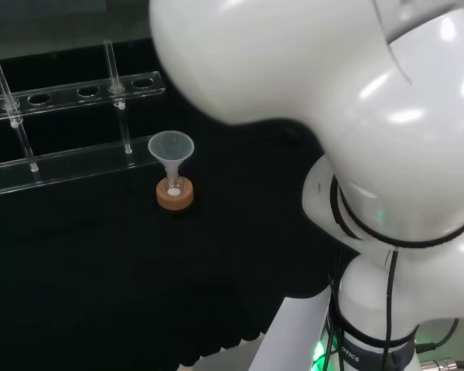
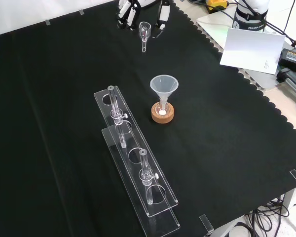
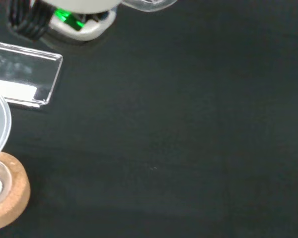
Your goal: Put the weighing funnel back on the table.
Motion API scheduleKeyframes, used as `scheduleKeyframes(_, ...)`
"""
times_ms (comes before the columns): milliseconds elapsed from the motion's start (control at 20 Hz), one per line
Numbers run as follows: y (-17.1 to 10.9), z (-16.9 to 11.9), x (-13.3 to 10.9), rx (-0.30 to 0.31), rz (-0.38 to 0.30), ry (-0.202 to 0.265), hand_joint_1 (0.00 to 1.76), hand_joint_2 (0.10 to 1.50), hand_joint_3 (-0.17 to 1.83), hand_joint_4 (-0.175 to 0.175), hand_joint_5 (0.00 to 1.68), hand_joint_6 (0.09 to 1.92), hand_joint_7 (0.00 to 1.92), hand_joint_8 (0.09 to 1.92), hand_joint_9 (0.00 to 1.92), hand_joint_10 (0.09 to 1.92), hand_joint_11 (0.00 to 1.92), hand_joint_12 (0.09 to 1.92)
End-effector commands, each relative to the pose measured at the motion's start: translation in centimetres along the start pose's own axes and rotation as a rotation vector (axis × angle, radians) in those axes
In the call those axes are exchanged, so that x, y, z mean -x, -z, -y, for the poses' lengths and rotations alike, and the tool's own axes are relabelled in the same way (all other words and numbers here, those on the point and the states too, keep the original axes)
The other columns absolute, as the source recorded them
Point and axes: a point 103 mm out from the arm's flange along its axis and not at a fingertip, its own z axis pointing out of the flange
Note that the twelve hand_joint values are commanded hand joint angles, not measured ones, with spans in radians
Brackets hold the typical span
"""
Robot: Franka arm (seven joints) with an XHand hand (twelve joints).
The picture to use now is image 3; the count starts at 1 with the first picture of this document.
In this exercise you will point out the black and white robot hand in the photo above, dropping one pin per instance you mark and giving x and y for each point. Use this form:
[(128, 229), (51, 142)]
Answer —
[(89, 27)]

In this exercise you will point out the clear funnel stand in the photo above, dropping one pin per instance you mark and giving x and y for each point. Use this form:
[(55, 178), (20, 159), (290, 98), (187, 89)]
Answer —
[(22, 72)]

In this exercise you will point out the black table cloth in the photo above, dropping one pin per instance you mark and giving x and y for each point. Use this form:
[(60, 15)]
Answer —
[(176, 136)]

